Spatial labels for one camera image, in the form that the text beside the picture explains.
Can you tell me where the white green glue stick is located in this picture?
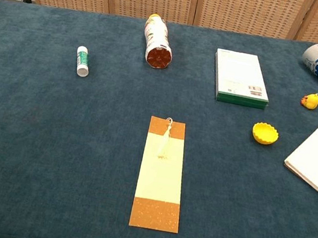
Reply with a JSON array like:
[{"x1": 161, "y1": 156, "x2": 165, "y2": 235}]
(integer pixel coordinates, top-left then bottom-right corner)
[{"x1": 72, "y1": 45, "x2": 94, "y2": 78}]

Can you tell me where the yellow eggshell cup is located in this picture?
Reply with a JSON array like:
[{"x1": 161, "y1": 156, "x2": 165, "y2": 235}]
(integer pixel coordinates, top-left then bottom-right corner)
[{"x1": 250, "y1": 121, "x2": 281, "y2": 147}]

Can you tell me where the cream bookmark tassel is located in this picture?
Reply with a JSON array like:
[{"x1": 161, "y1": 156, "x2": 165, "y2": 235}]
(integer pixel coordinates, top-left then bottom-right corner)
[{"x1": 156, "y1": 116, "x2": 176, "y2": 161}]

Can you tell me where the blue velvet tablecloth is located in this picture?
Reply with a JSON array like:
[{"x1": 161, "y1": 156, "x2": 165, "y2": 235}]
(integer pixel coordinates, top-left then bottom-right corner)
[{"x1": 0, "y1": 0, "x2": 318, "y2": 238}]

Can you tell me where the plastic drink bottle yellow cap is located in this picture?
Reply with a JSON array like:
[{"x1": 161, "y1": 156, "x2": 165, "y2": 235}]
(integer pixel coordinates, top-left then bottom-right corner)
[{"x1": 137, "y1": 12, "x2": 179, "y2": 72}]

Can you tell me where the white green flat box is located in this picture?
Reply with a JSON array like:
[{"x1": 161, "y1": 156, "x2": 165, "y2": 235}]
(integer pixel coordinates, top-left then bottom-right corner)
[{"x1": 207, "y1": 48, "x2": 277, "y2": 111}]

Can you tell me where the small yellow duck toy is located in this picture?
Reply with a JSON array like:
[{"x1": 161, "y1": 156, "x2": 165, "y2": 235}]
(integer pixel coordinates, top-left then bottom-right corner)
[{"x1": 299, "y1": 90, "x2": 318, "y2": 112}]

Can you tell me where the orange cream paper bookmark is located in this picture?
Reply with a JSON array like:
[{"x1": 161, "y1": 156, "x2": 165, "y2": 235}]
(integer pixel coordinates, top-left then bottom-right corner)
[{"x1": 128, "y1": 114, "x2": 198, "y2": 234}]

